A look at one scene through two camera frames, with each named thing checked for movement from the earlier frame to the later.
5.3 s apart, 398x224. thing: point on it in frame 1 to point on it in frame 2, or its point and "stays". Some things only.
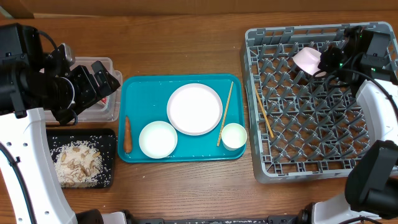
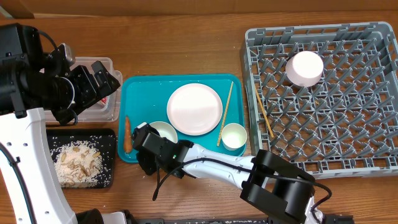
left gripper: x=82 y=75 stays
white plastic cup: x=234 y=135 stays
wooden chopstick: x=221 y=132 stays
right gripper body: x=333 y=58 to x=150 y=165
